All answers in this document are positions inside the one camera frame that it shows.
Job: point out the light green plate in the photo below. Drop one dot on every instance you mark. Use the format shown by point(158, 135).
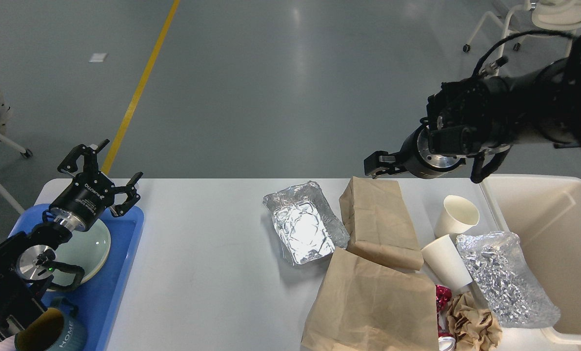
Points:
point(94, 243)

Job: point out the blue plastic tray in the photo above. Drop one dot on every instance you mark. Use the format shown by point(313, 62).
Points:
point(99, 298)

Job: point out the aluminium foil tray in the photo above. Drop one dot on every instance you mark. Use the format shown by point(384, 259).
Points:
point(305, 224)

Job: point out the small brown paper bag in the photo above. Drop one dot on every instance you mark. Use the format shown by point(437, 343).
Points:
point(377, 219)

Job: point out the white chair on casters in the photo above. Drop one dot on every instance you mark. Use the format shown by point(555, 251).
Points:
point(554, 15)

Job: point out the lying white paper cup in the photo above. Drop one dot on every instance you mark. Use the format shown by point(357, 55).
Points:
point(444, 259)

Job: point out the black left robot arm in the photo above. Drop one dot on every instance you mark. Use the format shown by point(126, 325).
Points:
point(29, 264)

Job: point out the pink ribbed mug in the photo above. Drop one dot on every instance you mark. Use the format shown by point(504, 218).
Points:
point(8, 344)

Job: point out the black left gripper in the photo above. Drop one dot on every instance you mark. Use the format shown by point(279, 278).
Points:
point(91, 191)

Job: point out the red white crushed can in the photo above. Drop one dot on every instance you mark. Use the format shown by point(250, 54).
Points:
point(446, 340)

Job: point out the crumpled brown paper ball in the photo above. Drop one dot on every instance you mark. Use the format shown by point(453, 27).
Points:
point(474, 328)

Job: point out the upright white paper cup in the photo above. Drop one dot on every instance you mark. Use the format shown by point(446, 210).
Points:
point(457, 216)

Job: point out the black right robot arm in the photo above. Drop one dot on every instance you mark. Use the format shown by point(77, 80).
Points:
point(481, 117)

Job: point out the crumpled foil tray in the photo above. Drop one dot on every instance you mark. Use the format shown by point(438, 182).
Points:
point(512, 292)

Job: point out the pink plate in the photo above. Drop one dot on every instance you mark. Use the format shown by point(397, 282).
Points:
point(97, 270)

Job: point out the beige plastic bin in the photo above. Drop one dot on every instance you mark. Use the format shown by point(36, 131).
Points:
point(545, 212)

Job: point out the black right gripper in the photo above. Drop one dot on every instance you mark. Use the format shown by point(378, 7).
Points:
point(416, 159)

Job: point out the large brown paper bag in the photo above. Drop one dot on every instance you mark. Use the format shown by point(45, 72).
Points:
point(364, 306)

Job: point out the dark green mug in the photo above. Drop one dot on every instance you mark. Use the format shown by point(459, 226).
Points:
point(58, 329)

